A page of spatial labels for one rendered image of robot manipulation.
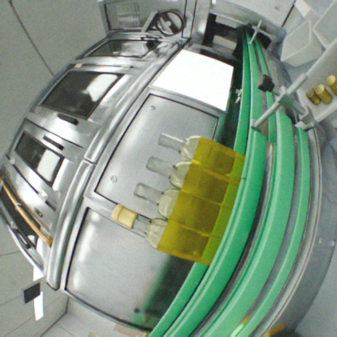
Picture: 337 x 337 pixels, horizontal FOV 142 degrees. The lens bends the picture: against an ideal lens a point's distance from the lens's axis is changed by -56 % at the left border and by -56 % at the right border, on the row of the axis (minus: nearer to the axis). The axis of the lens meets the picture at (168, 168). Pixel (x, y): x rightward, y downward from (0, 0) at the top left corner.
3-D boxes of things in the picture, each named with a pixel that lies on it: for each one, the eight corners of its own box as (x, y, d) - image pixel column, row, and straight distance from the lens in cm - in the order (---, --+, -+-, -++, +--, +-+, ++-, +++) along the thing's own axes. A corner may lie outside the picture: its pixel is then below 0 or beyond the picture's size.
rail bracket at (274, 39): (275, 58, 96) (241, 39, 91) (289, 37, 94) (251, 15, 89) (277, 61, 91) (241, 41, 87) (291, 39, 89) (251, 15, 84)
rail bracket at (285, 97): (276, 135, 37) (235, 111, 33) (327, 95, 31) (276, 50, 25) (276, 145, 36) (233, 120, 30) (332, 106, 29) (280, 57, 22)
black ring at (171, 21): (183, 37, 117) (157, 33, 124) (186, 11, 112) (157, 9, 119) (181, 38, 112) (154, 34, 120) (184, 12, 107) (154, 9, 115)
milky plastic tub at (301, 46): (297, 47, 90) (284, 37, 87) (326, 31, 77) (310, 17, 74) (293, 73, 79) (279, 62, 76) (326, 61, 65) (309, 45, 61)
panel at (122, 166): (233, 70, 91) (180, 52, 94) (235, 67, 90) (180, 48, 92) (184, 242, 43) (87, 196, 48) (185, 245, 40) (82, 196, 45)
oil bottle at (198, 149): (258, 174, 38) (184, 141, 32) (272, 169, 34) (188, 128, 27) (254, 195, 36) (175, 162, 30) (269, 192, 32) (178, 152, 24)
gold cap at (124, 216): (132, 231, 27) (112, 221, 28) (139, 216, 28) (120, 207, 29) (131, 227, 24) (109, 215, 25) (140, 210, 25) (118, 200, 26)
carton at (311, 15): (307, 4, 107) (298, -4, 106) (321, 18, 85) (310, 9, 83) (303, 11, 108) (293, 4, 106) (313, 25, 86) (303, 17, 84)
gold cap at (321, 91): (329, 91, 50) (321, 81, 47) (333, 99, 47) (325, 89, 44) (322, 98, 50) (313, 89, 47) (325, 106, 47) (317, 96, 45)
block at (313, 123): (297, 144, 41) (281, 131, 37) (325, 128, 37) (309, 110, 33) (298, 156, 39) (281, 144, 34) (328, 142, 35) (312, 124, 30)
